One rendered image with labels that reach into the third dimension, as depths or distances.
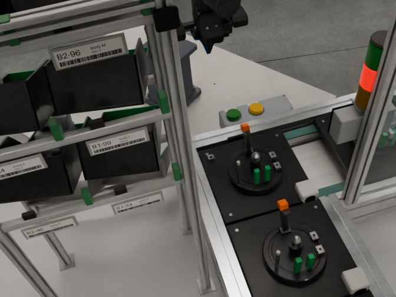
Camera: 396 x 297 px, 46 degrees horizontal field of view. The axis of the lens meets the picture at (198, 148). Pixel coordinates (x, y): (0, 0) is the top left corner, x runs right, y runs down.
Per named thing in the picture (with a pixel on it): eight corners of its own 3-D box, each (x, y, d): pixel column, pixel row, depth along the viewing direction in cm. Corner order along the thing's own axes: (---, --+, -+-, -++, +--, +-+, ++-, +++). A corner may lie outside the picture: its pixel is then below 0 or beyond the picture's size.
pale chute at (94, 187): (64, 184, 119) (61, 167, 119) (115, 177, 119) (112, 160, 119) (26, 206, 91) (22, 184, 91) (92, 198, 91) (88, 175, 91)
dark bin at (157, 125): (105, 121, 105) (98, 91, 102) (162, 114, 105) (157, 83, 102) (84, 181, 79) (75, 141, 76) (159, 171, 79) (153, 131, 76)
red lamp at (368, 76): (354, 78, 89) (359, 58, 86) (378, 72, 90) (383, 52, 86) (367, 95, 86) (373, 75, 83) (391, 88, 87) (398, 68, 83)
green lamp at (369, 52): (359, 58, 86) (364, 36, 82) (383, 52, 86) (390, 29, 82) (373, 75, 82) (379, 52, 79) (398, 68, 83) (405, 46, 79)
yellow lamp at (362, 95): (349, 97, 93) (354, 79, 90) (372, 91, 94) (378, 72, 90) (362, 114, 90) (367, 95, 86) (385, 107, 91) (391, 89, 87)
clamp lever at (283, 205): (279, 227, 105) (276, 200, 102) (287, 225, 106) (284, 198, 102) (285, 237, 102) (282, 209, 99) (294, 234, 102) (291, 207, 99)
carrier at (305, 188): (198, 155, 127) (194, 124, 117) (280, 133, 130) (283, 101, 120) (225, 228, 111) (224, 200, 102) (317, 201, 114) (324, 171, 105)
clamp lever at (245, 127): (243, 149, 121) (239, 124, 117) (250, 148, 121) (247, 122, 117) (247, 155, 118) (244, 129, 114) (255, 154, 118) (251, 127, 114)
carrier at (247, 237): (226, 230, 111) (224, 201, 102) (319, 203, 114) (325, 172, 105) (262, 326, 96) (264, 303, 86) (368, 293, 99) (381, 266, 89)
